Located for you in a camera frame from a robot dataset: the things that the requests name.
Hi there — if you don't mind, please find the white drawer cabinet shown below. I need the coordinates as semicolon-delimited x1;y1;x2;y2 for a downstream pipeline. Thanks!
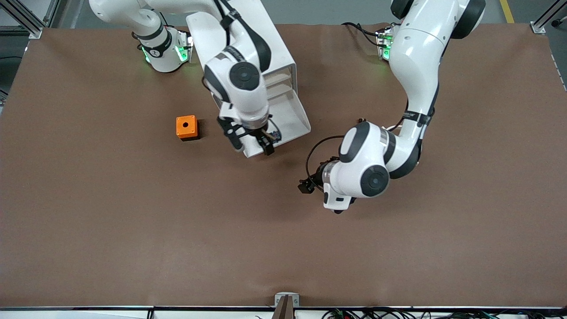
186;0;297;107

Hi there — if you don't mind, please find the brown post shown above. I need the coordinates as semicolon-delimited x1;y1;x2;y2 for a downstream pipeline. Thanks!
271;296;295;319

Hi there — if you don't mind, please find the black base cable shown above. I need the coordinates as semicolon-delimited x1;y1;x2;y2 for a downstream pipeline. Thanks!
341;21;382;47

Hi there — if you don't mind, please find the metal table edge bracket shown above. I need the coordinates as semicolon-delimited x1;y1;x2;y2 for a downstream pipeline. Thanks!
275;292;300;307

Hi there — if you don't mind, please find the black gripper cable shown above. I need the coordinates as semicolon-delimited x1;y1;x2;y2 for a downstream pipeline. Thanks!
265;114;282;141
305;135;346;179

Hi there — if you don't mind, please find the aluminium frame post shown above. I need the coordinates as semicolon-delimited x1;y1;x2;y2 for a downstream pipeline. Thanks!
531;0;567;35
0;0;60;39

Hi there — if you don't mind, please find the orange box with hole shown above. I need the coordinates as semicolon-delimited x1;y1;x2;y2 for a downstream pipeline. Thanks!
176;115;200;141

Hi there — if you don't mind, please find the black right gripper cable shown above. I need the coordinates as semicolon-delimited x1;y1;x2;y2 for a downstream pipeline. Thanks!
265;114;282;141

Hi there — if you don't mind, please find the white plastic drawer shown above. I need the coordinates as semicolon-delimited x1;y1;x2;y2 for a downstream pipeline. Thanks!
266;84;294;98
241;86;311;159
261;73;293;87

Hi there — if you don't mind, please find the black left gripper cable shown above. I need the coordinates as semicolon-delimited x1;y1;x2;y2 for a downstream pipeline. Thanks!
305;135;346;179

